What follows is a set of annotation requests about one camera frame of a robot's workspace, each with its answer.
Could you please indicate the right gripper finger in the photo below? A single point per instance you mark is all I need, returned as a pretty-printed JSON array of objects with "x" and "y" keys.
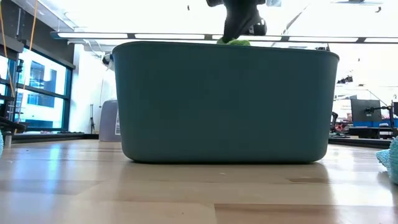
[
  {"x": 255, "y": 11},
  {"x": 237, "y": 15}
]

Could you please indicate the green microfiber towel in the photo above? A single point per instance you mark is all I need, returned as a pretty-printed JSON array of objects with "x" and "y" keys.
[{"x": 241, "y": 42}]

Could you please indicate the teal plastic basket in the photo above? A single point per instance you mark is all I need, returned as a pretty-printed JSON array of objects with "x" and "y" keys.
[{"x": 227, "y": 105}]

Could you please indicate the blue microfiber towel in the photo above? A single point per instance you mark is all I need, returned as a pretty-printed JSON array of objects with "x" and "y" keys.
[
  {"x": 390, "y": 161},
  {"x": 1, "y": 143}
]

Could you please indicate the black ceiling spotlights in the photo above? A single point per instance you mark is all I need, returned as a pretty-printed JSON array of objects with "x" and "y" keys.
[{"x": 345, "y": 80}]

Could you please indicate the black computer monitor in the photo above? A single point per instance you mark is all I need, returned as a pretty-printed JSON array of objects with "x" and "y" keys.
[{"x": 366, "y": 110}]

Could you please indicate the long ceiling light fixture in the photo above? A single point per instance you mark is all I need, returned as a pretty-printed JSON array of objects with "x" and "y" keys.
[{"x": 99, "y": 35}]

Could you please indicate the spray bottle with blue trigger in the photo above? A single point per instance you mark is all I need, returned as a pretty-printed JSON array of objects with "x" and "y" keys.
[{"x": 107, "y": 121}]

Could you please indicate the thin black stand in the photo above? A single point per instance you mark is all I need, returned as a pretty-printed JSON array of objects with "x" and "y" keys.
[{"x": 92, "y": 119}]

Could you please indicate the window with dark frame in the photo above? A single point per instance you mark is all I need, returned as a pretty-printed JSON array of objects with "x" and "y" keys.
[{"x": 43, "y": 81}]

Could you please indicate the black aluminium table frame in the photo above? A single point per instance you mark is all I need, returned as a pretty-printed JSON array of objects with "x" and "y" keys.
[{"x": 46, "y": 137}]

